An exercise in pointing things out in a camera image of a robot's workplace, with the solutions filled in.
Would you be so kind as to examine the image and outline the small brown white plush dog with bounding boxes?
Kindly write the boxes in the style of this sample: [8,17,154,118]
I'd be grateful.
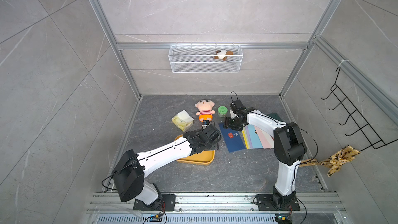
[213,49,234,61]

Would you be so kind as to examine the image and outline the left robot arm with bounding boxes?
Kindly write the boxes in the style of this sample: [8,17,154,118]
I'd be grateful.
[111,125,221,206]

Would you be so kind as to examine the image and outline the yellow plastic storage tray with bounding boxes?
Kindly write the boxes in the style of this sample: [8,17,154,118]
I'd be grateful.
[177,150,215,166]

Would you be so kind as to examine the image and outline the white wire mesh basket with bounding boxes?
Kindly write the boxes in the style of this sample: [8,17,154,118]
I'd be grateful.
[169,44,244,73]

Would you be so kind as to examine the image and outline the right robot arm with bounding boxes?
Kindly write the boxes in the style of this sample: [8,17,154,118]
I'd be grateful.
[225,100,307,209]

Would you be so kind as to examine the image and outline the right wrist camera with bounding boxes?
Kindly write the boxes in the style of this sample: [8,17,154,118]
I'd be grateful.
[230,100,246,115]

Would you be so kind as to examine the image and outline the black wall hook rack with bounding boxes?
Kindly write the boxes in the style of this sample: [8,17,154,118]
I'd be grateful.
[321,67,398,151]

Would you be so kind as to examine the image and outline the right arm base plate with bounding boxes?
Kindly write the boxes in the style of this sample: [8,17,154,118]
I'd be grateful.
[253,194,300,212]

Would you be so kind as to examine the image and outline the yellow patterned cloth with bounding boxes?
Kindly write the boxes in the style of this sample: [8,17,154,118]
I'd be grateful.
[299,145,361,177]

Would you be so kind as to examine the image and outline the pink plush doll orange pants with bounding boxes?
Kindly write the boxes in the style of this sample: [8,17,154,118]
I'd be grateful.
[195,100,216,123]

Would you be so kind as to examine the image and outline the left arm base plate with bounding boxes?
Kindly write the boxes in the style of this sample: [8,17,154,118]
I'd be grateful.
[133,194,176,212]

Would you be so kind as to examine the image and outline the dark green envelope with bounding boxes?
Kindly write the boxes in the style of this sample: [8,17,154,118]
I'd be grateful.
[268,113,283,122]

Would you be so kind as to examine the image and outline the aluminium mounting rail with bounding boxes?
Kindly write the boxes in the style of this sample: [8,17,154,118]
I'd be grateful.
[85,192,352,224]

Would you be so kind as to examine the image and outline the lilac envelope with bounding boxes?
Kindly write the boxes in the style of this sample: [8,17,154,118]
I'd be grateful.
[244,125,252,149]

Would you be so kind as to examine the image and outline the pink envelope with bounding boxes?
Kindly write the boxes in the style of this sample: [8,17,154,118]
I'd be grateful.
[255,127,274,149]

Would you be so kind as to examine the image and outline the yellow envelope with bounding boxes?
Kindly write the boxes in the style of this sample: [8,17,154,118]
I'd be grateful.
[242,129,250,149]

